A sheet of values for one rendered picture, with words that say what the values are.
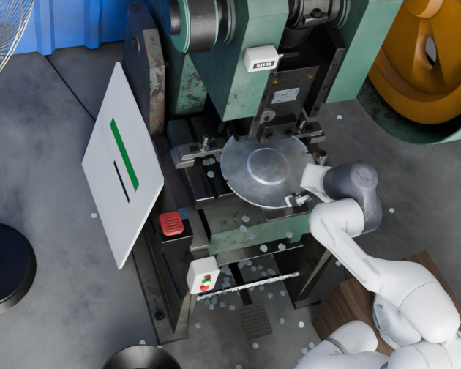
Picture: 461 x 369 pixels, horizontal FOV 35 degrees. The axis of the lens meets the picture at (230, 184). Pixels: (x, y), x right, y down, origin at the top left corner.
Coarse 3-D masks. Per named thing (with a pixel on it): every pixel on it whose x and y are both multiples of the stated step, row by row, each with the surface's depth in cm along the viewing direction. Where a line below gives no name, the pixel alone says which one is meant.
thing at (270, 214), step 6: (252, 204) 225; (306, 204) 214; (264, 210) 210; (270, 210) 211; (276, 210) 211; (282, 210) 211; (288, 210) 212; (294, 210) 212; (300, 210) 212; (306, 210) 213; (264, 216) 210; (270, 216) 210; (276, 216) 210; (282, 216) 210; (288, 216) 211; (294, 216) 212
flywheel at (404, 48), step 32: (416, 0) 189; (448, 0) 183; (416, 32) 198; (448, 32) 185; (384, 64) 213; (416, 64) 201; (448, 64) 188; (384, 96) 213; (416, 96) 200; (448, 96) 184
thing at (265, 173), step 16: (240, 144) 221; (256, 144) 222; (272, 144) 223; (288, 144) 224; (224, 160) 217; (240, 160) 218; (256, 160) 218; (272, 160) 219; (288, 160) 221; (304, 160) 222; (224, 176) 213; (240, 176) 215; (256, 176) 215; (272, 176) 216; (288, 176) 218; (240, 192) 212; (256, 192) 213; (272, 192) 214; (288, 192) 215; (272, 208) 211
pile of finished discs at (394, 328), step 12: (372, 300) 249; (384, 300) 247; (372, 312) 245; (384, 312) 245; (396, 312) 245; (384, 324) 242; (396, 324) 243; (408, 324) 243; (384, 336) 241; (396, 336) 241; (408, 336) 241; (420, 336) 242; (396, 348) 240
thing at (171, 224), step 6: (162, 216) 206; (168, 216) 206; (174, 216) 207; (162, 222) 205; (168, 222) 205; (174, 222) 206; (180, 222) 206; (162, 228) 204; (168, 228) 204; (174, 228) 204; (180, 228) 205; (168, 234) 204; (174, 234) 205
